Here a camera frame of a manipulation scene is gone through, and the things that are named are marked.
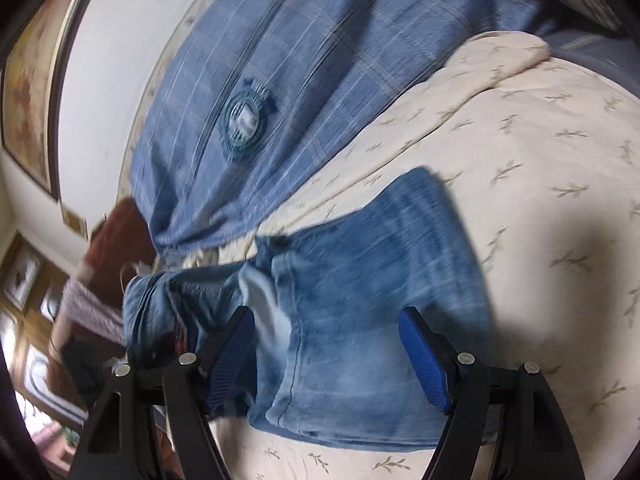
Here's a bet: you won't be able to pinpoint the wooden framed picture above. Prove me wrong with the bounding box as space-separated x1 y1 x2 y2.
2 237 45 311

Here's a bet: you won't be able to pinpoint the small gold framed picture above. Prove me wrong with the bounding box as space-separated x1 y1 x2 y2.
60 200 88 238

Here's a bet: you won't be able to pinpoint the blue denim pants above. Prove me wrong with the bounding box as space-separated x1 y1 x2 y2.
121 166 496 451

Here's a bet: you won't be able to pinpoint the brown plush headboard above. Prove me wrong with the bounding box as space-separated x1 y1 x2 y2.
50 197 161 411

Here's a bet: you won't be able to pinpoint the large dark framed picture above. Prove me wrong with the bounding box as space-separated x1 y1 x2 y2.
0 0 121 201

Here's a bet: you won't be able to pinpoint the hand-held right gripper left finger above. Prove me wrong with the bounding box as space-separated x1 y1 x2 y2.
67 305 257 480

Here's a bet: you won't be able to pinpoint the blue-grey bedsheet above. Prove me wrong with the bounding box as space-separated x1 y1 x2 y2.
545 27 631 73

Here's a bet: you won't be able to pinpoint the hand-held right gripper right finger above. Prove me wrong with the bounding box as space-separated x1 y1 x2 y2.
397 306 586 480

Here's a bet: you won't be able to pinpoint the blue plaid blanket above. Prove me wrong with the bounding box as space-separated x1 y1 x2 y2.
129 0 556 261

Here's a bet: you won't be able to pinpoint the purple wrinkled cloth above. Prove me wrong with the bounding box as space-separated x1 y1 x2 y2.
60 275 128 346

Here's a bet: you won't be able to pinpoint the cream leaf-print blanket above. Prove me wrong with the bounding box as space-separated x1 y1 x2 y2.
182 30 640 480

